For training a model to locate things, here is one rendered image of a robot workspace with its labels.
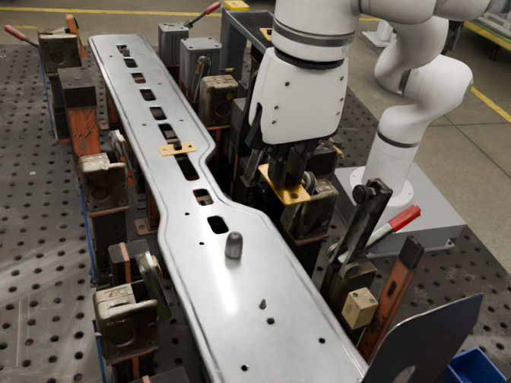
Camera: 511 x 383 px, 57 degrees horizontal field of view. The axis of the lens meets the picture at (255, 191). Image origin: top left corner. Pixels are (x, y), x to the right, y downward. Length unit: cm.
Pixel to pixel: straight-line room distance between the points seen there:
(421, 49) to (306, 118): 54
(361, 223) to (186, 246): 31
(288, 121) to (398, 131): 78
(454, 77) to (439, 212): 42
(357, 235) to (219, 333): 26
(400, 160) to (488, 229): 161
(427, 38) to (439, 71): 21
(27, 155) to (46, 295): 58
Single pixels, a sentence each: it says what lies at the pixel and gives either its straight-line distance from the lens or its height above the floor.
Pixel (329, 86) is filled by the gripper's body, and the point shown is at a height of 140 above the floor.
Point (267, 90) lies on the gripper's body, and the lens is 50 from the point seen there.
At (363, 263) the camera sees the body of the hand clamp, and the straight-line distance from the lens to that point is 82.
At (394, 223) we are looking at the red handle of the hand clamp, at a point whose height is 113.
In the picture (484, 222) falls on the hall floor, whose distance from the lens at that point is 291.
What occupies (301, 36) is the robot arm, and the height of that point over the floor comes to 146.
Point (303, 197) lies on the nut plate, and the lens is 58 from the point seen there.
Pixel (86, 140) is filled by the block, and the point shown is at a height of 86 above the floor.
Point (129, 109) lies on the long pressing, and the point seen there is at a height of 100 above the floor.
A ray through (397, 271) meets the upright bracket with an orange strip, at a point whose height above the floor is 114.
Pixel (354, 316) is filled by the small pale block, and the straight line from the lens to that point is 75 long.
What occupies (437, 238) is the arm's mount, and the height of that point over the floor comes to 75.
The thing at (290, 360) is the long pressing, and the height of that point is 100.
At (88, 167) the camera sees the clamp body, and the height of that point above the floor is 104.
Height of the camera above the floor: 161
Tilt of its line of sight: 38 degrees down
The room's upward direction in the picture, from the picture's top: 8 degrees clockwise
